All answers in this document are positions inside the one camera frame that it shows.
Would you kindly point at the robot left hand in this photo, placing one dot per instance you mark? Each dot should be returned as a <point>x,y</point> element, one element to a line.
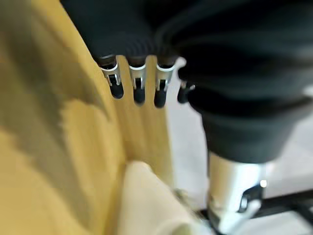
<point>220,73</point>

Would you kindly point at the cream white slipper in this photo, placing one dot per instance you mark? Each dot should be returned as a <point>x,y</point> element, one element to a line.
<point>149,203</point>

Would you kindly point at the yellow wooden cabinet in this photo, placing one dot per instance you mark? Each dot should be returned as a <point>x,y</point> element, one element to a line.
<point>61,147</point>

